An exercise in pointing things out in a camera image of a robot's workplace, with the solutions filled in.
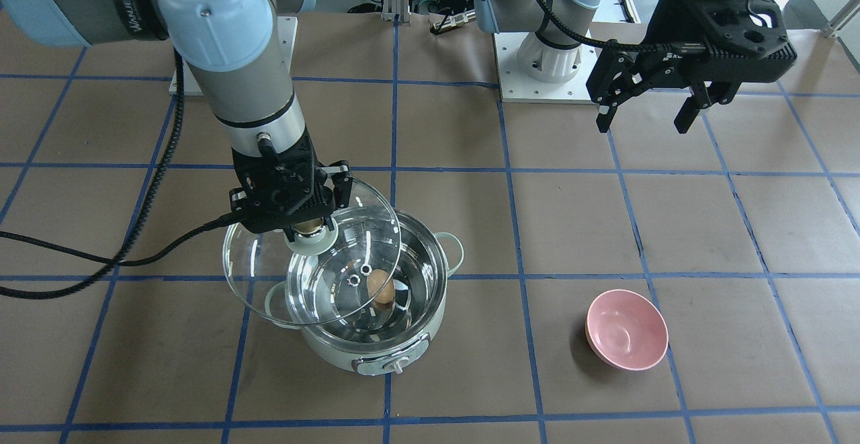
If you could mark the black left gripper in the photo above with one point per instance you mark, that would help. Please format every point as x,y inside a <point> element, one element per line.
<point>665,27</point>

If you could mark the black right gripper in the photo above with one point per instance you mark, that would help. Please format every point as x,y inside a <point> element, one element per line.
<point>340,176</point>

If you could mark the glass pot lid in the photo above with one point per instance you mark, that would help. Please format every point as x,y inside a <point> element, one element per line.
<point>317,276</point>

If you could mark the brown egg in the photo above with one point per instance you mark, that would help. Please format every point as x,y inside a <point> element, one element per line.
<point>380,288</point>

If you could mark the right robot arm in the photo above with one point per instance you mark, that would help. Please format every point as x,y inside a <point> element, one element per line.
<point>233,50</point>

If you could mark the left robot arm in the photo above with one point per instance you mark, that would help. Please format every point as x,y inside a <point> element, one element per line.
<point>563,24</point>

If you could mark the pale green cooking pot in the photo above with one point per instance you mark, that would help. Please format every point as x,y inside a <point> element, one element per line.
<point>383,340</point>

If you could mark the pink bowl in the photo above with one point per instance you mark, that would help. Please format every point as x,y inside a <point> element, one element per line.
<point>626,330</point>

